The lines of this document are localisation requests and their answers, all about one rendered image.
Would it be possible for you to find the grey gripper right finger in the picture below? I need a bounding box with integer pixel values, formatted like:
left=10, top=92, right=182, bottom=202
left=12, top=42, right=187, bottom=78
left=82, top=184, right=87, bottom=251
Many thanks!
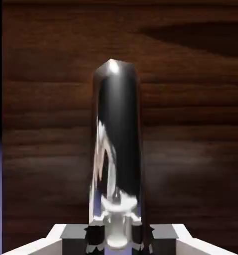
left=148, top=223, right=238, bottom=255

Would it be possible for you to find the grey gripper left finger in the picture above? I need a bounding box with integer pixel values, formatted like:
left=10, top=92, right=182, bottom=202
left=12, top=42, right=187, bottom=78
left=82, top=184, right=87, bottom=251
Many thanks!
left=1, top=223, right=90, bottom=255

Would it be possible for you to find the dark wood cabinet door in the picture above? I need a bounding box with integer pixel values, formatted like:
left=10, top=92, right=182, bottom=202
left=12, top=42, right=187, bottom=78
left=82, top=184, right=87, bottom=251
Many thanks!
left=1, top=0, right=238, bottom=255

